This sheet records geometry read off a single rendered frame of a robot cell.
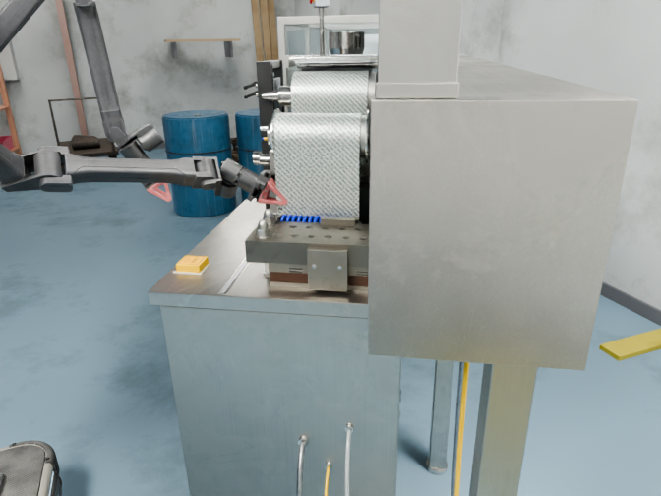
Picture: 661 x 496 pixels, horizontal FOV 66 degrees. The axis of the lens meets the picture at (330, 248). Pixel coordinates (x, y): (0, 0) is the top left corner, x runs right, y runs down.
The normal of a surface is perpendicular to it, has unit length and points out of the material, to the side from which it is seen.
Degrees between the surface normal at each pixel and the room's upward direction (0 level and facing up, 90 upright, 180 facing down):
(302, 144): 90
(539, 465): 0
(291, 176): 90
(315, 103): 92
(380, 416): 90
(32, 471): 0
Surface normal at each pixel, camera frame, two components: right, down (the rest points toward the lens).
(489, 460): -0.15, 0.37
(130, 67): 0.35, 0.34
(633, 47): -0.94, 0.15
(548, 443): -0.02, -0.93
